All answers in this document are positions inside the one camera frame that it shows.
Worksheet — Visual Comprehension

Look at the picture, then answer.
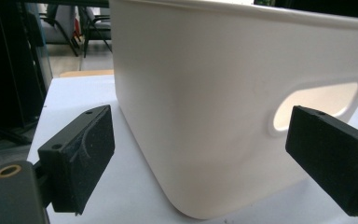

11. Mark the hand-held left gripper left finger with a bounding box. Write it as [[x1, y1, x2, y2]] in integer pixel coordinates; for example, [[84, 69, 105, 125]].
[[37, 105, 116, 217]]

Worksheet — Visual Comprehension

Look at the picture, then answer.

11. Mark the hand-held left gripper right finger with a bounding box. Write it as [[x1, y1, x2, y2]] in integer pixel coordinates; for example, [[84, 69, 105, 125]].
[[284, 105, 358, 217]]

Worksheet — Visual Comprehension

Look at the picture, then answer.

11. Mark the white plastic storage bin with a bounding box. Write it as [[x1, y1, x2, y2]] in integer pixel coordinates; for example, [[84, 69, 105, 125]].
[[108, 0, 358, 220]]

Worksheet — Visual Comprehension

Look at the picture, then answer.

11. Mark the light wooden board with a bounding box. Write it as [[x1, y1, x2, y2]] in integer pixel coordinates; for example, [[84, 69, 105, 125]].
[[59, 69, 115, 78]]

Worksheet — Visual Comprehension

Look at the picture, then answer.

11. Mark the dark cabinet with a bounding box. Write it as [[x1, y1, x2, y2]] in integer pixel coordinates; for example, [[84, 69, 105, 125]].
[[0, 0, 54, 146]]

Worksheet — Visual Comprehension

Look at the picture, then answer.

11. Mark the black metal chair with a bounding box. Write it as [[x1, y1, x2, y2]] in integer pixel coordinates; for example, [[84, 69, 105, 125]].
[[79, 7, 113, 59]]

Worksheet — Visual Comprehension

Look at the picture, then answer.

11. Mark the grey upholstered chair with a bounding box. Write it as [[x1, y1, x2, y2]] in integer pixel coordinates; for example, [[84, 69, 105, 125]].
[[39, 4, 82, 58]]

